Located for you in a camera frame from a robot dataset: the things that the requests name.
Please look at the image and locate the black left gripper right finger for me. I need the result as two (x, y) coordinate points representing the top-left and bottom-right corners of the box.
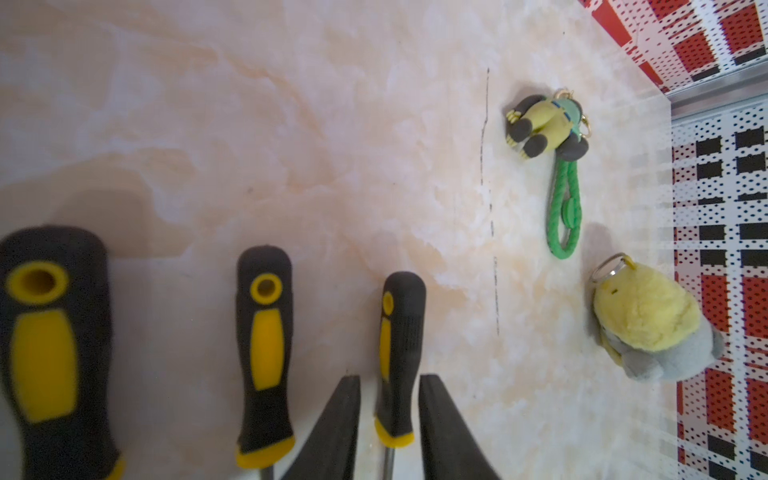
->
(418, 374), (500, 480)

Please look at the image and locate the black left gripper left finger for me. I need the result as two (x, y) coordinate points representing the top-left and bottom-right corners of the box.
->
(283, 375), (361, 480)

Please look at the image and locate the black yellow file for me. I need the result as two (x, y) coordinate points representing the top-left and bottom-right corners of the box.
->
(235, 245), (295, 479)
(1, 225), (125, 479)
(374, 271), (427, 479)

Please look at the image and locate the grey yellow plush ball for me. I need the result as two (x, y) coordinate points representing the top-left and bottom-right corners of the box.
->
(590, 253), (725, 382)

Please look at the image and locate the green camouflage keychain toy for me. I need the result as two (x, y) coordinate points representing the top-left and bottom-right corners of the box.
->
(505, 89), (591, 260)

